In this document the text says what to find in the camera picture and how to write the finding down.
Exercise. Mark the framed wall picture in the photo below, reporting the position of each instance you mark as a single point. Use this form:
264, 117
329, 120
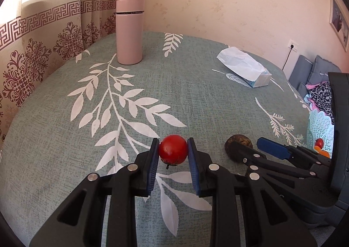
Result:
339, 24

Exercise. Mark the tissue pack with white tissue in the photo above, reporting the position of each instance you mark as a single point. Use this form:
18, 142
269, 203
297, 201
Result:
245, 66

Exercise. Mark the grey blue cushion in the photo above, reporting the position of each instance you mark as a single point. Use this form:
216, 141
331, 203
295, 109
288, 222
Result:
307, 72

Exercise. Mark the orange mandarin in basket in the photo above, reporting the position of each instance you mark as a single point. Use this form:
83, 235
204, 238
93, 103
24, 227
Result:
322, 152

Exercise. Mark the beige patterned curtain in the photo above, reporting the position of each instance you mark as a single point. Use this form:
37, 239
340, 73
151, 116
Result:
38, 37

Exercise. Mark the red tomato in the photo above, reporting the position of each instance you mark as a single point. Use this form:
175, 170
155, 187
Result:
173, 150
319, 143

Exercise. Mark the teal leaf-pattern tablecloth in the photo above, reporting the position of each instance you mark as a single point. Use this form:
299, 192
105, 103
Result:
94, 115

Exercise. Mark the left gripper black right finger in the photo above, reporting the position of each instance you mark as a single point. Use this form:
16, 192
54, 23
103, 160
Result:
244, 208

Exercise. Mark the light blue lattice fruit basket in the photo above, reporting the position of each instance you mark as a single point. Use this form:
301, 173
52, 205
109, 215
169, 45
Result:
320, 127

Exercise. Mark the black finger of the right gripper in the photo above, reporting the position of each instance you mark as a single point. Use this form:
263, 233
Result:
252, 157
299, 156

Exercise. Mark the dark brown fruit front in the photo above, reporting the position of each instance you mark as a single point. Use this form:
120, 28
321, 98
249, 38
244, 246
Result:
234, 144

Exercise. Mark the black white leopard cloth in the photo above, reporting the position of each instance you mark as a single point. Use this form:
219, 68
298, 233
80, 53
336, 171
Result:
321, 98

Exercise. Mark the pink thermos bottle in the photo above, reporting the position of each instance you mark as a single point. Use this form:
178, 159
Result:
129, 31

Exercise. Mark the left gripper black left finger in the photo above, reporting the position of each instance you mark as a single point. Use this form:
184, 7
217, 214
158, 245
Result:
79, 219

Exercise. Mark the white wall socket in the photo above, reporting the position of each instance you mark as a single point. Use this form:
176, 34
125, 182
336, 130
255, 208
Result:
292, 45

